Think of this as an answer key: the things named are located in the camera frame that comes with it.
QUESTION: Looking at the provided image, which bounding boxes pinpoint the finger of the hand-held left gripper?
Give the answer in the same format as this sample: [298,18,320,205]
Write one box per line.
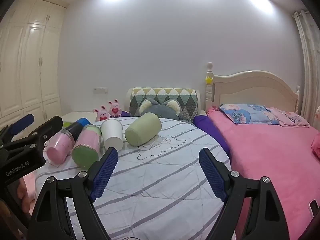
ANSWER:
[4,116,63,153]
[0,114,35,143]

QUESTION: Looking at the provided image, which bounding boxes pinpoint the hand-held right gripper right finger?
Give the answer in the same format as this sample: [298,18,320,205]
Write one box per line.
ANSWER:
[199,147,290,240]

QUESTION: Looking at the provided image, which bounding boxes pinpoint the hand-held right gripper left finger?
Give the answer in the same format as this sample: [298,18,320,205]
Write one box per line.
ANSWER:
[29,147,118,240]

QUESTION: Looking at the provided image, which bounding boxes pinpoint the clear cup with pink filling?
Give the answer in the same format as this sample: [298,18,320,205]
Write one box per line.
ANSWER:
[46,129,75,165]

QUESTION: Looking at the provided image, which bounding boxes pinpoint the clear cup with green bottom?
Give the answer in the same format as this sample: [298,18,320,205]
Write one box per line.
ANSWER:
[72,124,103,170]

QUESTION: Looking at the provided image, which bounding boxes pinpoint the white paper cup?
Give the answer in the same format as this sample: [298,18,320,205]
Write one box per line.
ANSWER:
[100,119,124,151]

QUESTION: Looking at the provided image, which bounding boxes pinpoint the pale green cup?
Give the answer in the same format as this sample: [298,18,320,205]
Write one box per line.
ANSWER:
[124,112,162,147]

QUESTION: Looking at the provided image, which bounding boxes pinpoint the person's left hand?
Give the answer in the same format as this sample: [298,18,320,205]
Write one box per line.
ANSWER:
[18,179,32,207]

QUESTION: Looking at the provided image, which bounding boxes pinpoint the black bottle with blue cap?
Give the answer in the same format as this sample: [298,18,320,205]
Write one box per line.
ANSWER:
[65,117,91,140]

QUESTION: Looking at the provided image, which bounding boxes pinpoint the white nightstand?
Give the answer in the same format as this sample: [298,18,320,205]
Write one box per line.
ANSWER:
[60,112,100,124]

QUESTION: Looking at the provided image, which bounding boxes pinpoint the purple bed sheet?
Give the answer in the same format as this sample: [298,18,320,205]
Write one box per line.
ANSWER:
[192,115,230,155]

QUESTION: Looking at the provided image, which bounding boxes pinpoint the white striped quilt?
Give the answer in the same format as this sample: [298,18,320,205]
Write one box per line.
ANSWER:
[35,116,232,240]

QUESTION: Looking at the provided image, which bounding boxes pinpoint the cream wardrobe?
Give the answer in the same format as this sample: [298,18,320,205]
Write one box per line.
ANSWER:
[0,0,68,128]

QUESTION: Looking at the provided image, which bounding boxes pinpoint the pink bunny plush toy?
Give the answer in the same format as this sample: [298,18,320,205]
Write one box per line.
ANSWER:
[92,105,110,122]
[107,99,122,118]

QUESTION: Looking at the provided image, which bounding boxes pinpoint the pink blanket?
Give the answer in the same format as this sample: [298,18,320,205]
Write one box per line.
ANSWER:
[206,107,320,240]

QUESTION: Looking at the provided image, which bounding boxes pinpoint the blue printed pillow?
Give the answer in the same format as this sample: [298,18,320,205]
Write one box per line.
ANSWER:
[220,104,279,125]

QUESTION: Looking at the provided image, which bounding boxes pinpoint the grey bear plush toy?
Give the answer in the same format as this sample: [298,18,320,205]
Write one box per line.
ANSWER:
[139,99,182,120]

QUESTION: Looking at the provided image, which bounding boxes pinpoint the triangle patterned headboard cover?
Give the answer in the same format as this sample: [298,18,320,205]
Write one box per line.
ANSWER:
[129,87,200,122]

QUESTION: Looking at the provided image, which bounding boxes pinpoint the cream wooden headboard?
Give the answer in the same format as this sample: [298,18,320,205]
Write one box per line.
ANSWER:
[205,61,302,117]

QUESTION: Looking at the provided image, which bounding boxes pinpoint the pink printed pillow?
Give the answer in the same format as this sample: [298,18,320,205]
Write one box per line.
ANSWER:
[266,107,310,127]

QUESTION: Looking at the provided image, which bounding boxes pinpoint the cream curtain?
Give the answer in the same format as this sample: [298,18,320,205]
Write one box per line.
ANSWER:
[292,10,320,128]

